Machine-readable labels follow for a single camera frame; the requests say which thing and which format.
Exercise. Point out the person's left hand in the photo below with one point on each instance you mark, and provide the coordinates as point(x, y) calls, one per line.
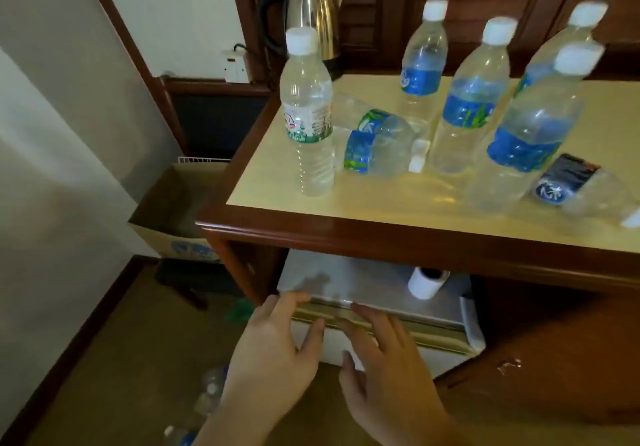
point(265, 360)

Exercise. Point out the person's right hand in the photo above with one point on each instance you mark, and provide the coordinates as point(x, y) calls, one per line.
point(395, 390)

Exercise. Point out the white mini fridge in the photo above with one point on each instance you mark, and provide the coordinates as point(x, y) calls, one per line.
point(370, 285)

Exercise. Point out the green label water bottle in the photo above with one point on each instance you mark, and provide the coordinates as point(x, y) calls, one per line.
point(307, 150)

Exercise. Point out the large blue label water bottle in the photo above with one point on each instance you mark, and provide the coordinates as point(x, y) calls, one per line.
point(555, 55)
point(470, 110)
point(525, 145)
point(380, 145)

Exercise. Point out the green plastic bag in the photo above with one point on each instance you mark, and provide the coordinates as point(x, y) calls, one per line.
point(240, 310)

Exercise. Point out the white paper roll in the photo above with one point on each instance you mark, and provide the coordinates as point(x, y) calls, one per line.
point(425, 283)

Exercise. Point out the dark wooden cabinet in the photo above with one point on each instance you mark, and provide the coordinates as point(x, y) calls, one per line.
point(400, 240)

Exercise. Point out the cardboard box blue print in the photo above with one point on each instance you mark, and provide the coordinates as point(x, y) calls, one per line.
point(170, 200)

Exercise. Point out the stainless steel electric kettle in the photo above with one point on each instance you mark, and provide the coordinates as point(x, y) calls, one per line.
point(310, 15)

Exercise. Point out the brown louvered wooden doors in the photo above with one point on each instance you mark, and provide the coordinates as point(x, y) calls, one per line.
point(360, 10)

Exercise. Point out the white wall socket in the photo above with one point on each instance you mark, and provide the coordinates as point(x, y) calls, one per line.
point(235, 66)

